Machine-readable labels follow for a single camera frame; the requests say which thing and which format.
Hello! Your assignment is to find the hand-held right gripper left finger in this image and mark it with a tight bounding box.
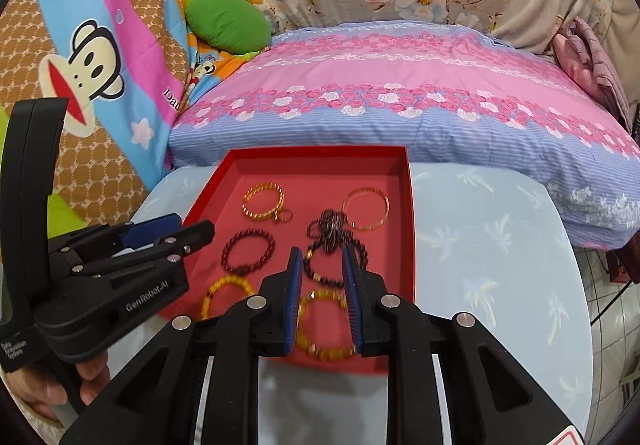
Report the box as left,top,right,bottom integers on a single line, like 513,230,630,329
60,247,304,445

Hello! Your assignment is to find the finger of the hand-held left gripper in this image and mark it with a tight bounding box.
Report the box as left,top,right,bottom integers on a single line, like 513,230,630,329
50,214,182,256
70,220,216,278

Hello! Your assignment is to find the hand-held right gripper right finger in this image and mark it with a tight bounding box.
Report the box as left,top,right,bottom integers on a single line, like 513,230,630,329
341,247,571,445

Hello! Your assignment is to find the dark red bead bracelet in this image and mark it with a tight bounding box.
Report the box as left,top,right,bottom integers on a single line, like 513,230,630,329
221,228,277,274

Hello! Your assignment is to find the black bead bracelet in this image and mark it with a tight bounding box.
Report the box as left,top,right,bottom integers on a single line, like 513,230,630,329
302,237,368,283

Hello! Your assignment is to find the amber yellow bead bracelet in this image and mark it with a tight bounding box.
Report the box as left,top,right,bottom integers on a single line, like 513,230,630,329
201,275,257,321

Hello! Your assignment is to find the yellow-green bead bracelet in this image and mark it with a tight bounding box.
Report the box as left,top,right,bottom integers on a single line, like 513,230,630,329
295,289,358,361

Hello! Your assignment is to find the gold cuff bangle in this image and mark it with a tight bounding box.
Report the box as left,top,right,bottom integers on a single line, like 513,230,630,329
242,181,286,222

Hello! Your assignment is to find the thin gold bangle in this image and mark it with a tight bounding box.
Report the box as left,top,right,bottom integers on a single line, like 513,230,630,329
342,187,391,232

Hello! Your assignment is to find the red cardboard box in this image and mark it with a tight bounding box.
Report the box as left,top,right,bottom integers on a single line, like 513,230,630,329
182,145,417,378

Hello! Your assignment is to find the person's left hand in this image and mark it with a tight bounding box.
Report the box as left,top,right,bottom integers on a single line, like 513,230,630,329
0,350,112,423

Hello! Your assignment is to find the colourful cartoon monkey blanket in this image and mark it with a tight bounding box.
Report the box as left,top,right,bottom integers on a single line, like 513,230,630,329
0,0,241,246

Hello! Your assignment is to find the green pillow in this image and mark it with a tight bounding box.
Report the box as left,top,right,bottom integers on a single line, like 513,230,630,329
185,0,272,54

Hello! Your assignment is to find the pink and blue floral pillow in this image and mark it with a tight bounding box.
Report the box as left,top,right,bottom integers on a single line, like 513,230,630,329
167,21,640,251

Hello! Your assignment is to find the pink quilted cloth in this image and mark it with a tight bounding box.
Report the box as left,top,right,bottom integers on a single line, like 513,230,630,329
551,16,636,130

